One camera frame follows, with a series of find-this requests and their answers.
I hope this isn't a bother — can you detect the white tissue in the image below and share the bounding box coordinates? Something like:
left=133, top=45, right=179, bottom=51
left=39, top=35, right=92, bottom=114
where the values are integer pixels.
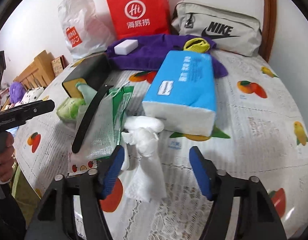
left=121, top=116, right=166, bottom=203

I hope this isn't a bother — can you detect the black strap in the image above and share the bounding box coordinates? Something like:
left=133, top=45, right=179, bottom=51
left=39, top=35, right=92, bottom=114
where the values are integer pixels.
left=71, top=83, right=115, bottom=155

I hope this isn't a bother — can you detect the white sponge block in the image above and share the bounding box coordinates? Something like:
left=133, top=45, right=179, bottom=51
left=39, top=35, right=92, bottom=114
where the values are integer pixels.
left=114, top=40, right=138, bottom=55

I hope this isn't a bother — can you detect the person's dark sleeve forearm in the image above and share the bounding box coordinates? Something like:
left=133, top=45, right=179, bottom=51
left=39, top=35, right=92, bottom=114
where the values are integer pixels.
left=0, top=184, right=26, bottom=240

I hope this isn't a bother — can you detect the person's left hand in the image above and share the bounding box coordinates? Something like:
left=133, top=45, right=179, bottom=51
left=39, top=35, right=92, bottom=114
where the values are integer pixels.
left=0, top=131, right=15, bottom=183

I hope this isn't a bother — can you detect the purple plush toy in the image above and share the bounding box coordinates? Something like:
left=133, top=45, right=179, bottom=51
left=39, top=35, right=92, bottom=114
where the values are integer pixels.
left=9, top=82, right=26, bottom=103

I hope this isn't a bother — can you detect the white spotted plush pillow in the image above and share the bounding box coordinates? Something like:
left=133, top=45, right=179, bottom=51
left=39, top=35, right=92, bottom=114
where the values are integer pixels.
left=21, top=87, right=44, bottom=105

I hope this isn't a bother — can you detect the fruit print sachet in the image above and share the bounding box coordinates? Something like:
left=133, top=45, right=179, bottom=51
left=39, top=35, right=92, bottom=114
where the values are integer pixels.
left=68, top=153, right=97, bottom=176

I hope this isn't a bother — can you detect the green white plastic packet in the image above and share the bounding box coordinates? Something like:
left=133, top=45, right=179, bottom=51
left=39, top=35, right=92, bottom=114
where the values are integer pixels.
left=69, top=86, right=134, bottom=163

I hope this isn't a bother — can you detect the wooden headboard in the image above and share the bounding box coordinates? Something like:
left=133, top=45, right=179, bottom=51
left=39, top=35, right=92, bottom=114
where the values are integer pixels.
left=13, top=50, right=55, bottom=90

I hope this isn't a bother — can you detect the green wet wipes pack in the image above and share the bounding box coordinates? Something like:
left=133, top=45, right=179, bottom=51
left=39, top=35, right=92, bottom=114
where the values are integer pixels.
left=56, top=98, right=85, bottom=122

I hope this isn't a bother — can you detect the brown framed picture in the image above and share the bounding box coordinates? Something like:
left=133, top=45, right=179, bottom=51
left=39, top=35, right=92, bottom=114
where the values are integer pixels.
left=51, top=55, right=66, bottom=77

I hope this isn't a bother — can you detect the fruit pattern tablecloth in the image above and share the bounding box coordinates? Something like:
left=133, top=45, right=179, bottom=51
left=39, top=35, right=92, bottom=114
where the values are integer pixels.
left=14, top=50, right=308, bottom=239

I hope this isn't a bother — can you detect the mint green cloth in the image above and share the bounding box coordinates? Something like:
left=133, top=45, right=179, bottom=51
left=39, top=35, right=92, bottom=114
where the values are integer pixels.
left=75, top=82, right=97, bottom=105

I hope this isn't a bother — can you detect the blue tissue pack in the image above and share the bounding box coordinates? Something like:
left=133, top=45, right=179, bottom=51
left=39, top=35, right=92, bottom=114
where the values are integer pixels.
left=142, top=51, right=216, bottom=137

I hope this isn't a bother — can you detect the dark green gold tin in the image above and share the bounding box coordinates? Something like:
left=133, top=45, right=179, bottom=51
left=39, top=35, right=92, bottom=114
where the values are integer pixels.
left=62, top=53, right=112, bottom=99

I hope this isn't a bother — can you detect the white Miniso plastic bag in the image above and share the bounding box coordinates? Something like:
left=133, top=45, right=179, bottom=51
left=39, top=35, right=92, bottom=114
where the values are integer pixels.
left=58, top=0, right=114, bottom=60

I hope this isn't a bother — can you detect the purple towel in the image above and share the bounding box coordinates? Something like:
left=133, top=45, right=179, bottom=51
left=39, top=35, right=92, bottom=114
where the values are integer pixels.
left=105, top=33, right=229, bottom=79

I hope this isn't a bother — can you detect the grey Nike pouch bag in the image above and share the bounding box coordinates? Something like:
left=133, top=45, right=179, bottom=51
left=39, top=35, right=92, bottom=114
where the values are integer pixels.
left=172, top=1, right=262, bottom=57

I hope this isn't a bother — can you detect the red Haidilao paper bag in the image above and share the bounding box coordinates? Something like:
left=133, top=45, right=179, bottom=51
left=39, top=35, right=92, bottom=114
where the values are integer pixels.
left=107, top=0, right=171, bottom=40

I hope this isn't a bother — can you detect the brown wooden door frame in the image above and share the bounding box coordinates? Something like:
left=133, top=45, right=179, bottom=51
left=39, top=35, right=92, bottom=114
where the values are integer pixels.
left=258, top=0, right=277, bottom=62

